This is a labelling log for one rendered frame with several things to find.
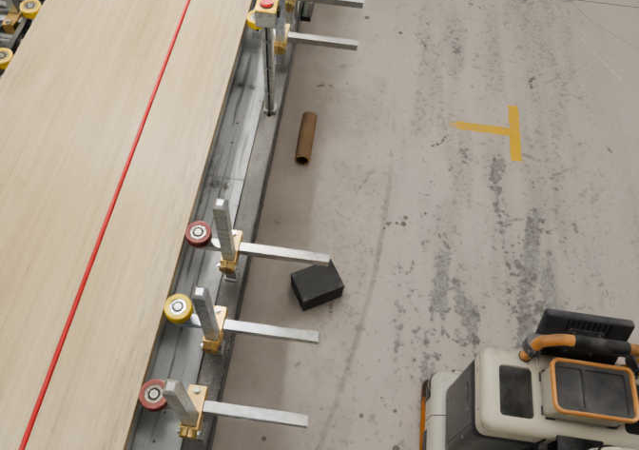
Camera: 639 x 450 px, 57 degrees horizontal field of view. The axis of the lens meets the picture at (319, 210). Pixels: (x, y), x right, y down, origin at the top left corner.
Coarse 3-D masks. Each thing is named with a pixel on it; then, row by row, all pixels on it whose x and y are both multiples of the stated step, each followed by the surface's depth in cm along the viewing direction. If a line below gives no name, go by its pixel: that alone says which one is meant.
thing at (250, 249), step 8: (216, 240) 188; (200, 248) 188; (208, 248) 188; (216, 248) 187; (240, 248) 186; (248, 248) 187; (256, 248) 187; (264, 248) 187; (272, 248) 187; (280, 248) 187; (288, 248) 187; (256, 256) 188; (264, 256) 188; (272, 256) 187; (280, 256) 186; (288, 256) 186; (296, 256) 186; (304, 256) 186; (312, 256) 186; (320, 256) 186; (328, 256) 187; (320, 264) 188
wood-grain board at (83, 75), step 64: (64, 0) 235; (128, 0) 237; (192, 0) 239; (64, 64) 217; (128, 64) 219; (192, 64) 220; (0, 128) 200; (64, 128) 201; (128, 128) 203; (192, 128) 204; (0, 192) 187; (64, 192) 188; (128, 192) 189; (192, 192) 190; (0, 256) 175; (64, 256) 176; (128, 256) 177; (0, 320) 165; (64, 320) 166; (128, 320) 167; (0, 384) 156; (64, 384) 157; (128, 384) 157; (0, 448) 148; (64, 448) 148
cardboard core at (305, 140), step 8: (304, 112) 320; (312, 112) 318; (304, 120) 316; (312, 120) 316; (304, 128) 312; (312, 128) 314; (304, 136) 309; (312, 136) 312; (304, 144) 307; (312, 144) 311; (296, 152) 306; (304, 152) 304; (296, 160) 307; (304, 160) 310
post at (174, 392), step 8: (168, 384) 131; (176, 384) 131; (168, 392) 130; (176, 392) 130; (184, 392) 138; (168, 400) 134; (176, 400) 133; (184, 400) 139; (176, 408) 141; (184, 408) 140; (192, 408) 150; (184, 416) 147; (192, 416) 151; (184, 424) 157; (192, 424) 155
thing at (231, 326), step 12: (180, 324) 177; (192, 324) 176; (228, 324) 176; (240, 324) 177; (252, 324) 177; (264, 324) 177; (264, 336) 177; (276, 336) 176; (288, 336) 175; (300, 336) 176; (312, 336) 176
